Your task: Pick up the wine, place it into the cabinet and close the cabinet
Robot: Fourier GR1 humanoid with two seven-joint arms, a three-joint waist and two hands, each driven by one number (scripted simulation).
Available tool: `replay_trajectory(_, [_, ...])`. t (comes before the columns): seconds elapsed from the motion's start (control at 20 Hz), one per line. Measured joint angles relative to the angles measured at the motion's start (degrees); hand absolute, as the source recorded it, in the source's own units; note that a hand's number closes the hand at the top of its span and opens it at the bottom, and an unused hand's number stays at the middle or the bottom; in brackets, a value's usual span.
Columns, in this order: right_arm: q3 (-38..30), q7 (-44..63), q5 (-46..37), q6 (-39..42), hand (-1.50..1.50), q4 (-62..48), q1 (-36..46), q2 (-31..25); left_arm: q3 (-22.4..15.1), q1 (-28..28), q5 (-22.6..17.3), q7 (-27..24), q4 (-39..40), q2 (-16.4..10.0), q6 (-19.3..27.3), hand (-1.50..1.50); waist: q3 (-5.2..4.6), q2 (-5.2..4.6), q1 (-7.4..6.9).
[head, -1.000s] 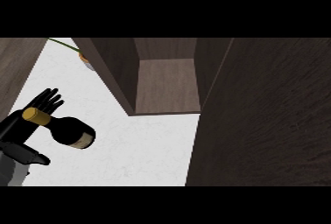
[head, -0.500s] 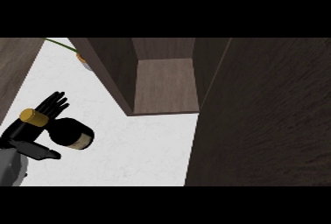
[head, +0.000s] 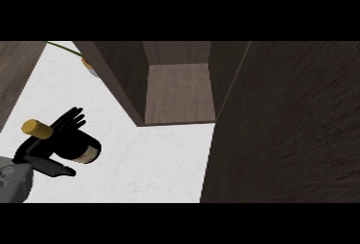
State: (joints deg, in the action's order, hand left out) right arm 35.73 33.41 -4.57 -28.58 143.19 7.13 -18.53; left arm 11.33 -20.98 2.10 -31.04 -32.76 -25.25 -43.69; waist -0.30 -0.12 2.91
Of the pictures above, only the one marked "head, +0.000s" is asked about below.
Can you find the brown wooden panel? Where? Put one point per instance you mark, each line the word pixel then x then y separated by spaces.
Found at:
pixel 17 73

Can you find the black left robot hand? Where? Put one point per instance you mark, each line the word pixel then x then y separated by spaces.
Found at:
pixel 40 152

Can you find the potted plant orange pot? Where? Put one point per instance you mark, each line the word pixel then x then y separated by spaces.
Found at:
pixel 89 66

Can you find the dark brown cabinet door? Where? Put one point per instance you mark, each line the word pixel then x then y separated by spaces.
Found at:
pixel 291 127

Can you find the open brown wooden cabinet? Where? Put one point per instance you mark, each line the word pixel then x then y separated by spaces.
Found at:
pixel 176 95

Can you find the dark wine bottle gold cap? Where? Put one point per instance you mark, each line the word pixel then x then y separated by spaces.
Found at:
pixel 80 148

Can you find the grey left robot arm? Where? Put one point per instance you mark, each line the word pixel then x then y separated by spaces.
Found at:
pixel 14 186

